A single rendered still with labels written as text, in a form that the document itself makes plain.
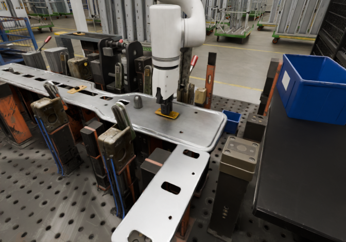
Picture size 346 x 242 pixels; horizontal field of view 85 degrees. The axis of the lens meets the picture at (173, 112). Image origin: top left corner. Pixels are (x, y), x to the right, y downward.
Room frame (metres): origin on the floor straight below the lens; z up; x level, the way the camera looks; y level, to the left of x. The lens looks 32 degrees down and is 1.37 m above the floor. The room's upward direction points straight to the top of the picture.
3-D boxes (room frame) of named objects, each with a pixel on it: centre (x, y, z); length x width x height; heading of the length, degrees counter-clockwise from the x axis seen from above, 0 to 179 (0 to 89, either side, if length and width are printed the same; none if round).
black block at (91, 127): (0.51, 0.27, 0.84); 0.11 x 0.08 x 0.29; 153
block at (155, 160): (0.38, 0.04, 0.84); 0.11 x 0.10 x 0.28; 153
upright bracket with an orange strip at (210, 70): (0.67, -0.14, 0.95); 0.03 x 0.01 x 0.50; 63
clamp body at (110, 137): (0.42, 0.17, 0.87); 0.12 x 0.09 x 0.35; 153
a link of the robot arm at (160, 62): (0.58, 0.02, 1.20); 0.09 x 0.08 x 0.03; 153
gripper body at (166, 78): (0.58, 0.02, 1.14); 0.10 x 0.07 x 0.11; 153
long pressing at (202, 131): (0.79, 0.46, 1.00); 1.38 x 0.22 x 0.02; 63
